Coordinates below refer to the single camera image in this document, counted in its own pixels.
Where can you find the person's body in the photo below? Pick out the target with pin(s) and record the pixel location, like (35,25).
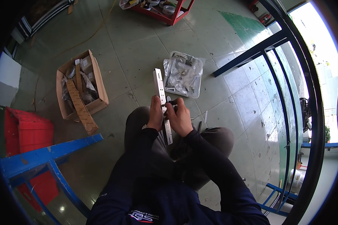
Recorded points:
(169,202)

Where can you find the long narrow cardboard box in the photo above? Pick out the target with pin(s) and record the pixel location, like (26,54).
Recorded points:
(80,108)

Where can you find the white board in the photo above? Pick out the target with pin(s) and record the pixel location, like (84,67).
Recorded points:
(8,78)

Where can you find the stack of aluminium profiles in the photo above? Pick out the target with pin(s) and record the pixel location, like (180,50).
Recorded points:
(42,19)

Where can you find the small silver metal plate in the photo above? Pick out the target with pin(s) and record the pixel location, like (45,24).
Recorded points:
(206,116)

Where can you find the dark blue metal door frame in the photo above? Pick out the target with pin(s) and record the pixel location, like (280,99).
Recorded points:
(281,36)

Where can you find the open cardboard box of hardware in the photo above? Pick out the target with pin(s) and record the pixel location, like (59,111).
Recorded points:
(98,84)

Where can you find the red plastic crate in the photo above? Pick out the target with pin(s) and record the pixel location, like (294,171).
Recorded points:
(31,132)

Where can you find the blue metal trestle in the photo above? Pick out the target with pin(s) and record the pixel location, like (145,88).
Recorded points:
(45,154)

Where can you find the person's left hand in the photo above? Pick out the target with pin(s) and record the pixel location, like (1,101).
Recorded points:
(155,115)

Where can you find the small black tool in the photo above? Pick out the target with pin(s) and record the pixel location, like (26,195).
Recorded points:
(200,126)

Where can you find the clear tray of bagged hardware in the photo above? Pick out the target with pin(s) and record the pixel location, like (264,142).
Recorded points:
(183,74)

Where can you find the white buckets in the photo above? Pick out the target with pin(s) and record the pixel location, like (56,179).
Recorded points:
(297,178)

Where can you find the red cart with tape rolls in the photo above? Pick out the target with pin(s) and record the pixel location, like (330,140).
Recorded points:
(166,12)

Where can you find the person's right hand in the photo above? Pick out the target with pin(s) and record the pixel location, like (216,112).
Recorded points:
(180,119)

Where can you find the silver wrist watch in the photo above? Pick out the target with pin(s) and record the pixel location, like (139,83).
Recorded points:
(145,126)

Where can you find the person's legs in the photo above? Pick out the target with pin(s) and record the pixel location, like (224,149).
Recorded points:
(138,121)

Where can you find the black screwdriver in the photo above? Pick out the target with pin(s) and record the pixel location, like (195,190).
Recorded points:
(169,99)

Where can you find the person's left fingers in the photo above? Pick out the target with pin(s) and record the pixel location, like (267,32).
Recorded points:
(157,101)

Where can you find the long silver metal lock strip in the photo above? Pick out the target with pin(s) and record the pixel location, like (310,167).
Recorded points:
(159,83)

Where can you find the person's right fingers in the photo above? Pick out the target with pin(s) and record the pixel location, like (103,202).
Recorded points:
(179,104)

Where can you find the red fire extinguisher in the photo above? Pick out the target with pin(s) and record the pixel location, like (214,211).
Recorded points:
(265,18)

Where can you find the black motorbike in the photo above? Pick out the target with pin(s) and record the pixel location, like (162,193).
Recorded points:
(305,114)

